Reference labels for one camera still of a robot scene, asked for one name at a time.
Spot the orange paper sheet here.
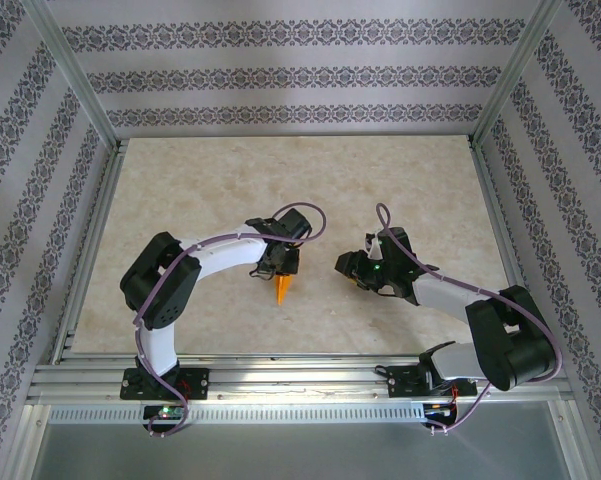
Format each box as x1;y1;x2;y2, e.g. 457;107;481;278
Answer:
272;272;297;308

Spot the small controller board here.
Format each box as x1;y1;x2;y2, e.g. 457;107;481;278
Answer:
142;404;187;427
423;402;462;426

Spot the grey metal panel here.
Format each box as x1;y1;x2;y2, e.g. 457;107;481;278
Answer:
22;399;581;480

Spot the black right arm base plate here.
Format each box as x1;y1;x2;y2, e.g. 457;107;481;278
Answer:
387;363;478;400

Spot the aluminium mounting rail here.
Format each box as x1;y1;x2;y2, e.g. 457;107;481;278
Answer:
27;355;574;405

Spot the slotted grey cable duct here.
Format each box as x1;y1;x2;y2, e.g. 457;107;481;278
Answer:
47;403;427;424

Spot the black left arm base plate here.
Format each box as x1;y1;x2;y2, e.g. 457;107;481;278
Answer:
121;367;211;402

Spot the aluminium frame post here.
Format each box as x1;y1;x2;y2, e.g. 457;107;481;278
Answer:
469;0;577;151
22;0;126;154

